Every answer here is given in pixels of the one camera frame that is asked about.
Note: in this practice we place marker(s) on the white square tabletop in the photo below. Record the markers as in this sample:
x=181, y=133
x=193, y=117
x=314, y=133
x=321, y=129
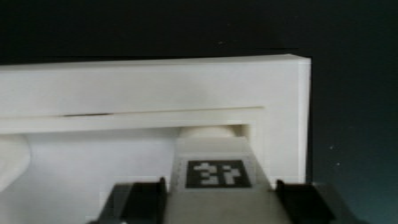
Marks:
x=72, y=155

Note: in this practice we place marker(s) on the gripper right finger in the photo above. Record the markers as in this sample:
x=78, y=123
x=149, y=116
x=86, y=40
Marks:
x=314, y=203

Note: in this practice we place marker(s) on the white U-shaped obstacle fence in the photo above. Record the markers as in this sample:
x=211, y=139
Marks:
x=170, y=93

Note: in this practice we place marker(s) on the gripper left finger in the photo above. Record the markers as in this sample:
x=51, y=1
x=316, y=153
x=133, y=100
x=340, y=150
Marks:
x=136, y=204

